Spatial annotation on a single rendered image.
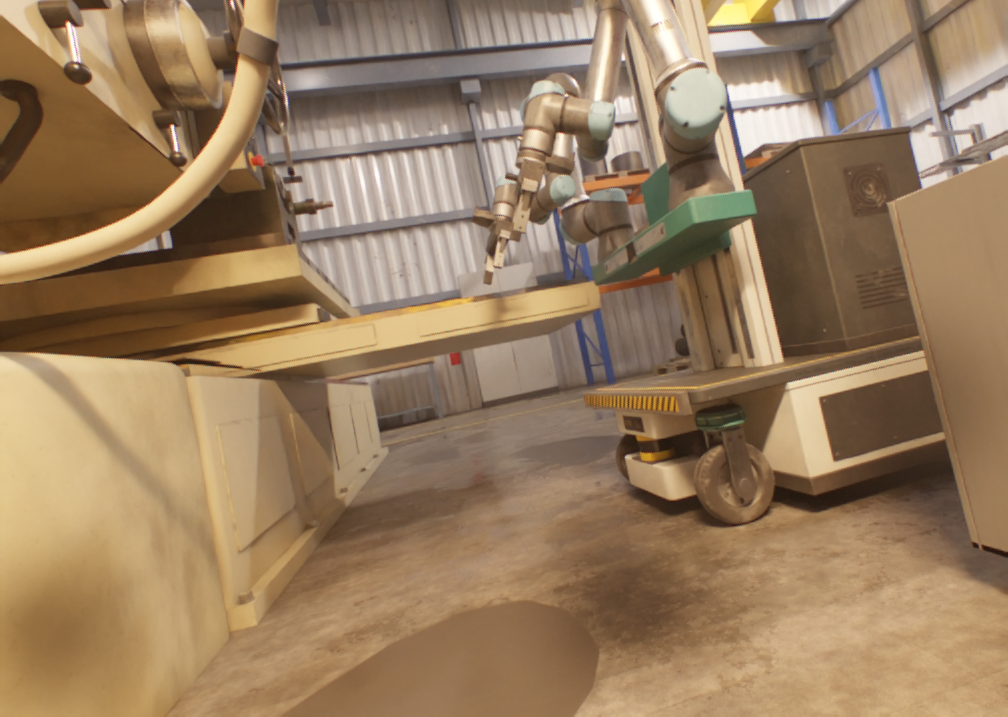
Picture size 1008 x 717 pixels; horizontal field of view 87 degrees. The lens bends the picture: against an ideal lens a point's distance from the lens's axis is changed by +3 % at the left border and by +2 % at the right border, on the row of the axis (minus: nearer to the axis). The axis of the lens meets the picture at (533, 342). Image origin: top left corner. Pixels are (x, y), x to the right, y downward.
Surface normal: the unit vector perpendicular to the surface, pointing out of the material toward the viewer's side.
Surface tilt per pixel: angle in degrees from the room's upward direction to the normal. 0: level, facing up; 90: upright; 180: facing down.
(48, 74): 180
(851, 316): 90
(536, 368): 90
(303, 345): 90
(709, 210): 90
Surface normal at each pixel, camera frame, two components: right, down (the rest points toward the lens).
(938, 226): -0.96, 0.19
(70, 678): 0.98, -0.21
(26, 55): 0.20, 0.98
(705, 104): -0.14, 0.11
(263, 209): 0.18, -0.09
